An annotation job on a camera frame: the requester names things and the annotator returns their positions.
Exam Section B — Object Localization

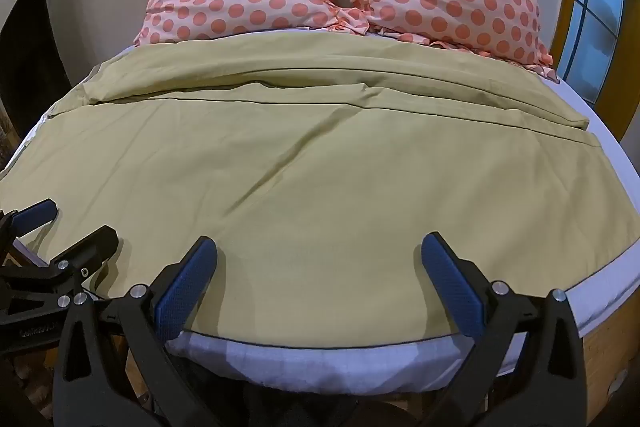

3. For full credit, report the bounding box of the yellow bed sheet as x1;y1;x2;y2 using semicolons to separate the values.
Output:
0;99;640;342

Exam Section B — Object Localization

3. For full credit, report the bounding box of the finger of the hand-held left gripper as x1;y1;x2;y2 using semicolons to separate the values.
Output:
0;224;120;355
0;198;59;269

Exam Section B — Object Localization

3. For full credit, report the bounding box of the folded yellow blanket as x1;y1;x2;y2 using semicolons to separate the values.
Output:
50;34;592;131

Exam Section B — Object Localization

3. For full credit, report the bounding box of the white mattress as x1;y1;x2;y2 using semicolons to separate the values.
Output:
0;29;640;395

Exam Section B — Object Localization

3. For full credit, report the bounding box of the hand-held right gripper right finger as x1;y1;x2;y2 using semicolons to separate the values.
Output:
420;231;589;427

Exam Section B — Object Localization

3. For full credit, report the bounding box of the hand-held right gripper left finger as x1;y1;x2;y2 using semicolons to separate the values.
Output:
52;235;219;427

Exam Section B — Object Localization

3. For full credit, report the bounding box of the wooden bed frame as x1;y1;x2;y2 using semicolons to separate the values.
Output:
582;314;640;414

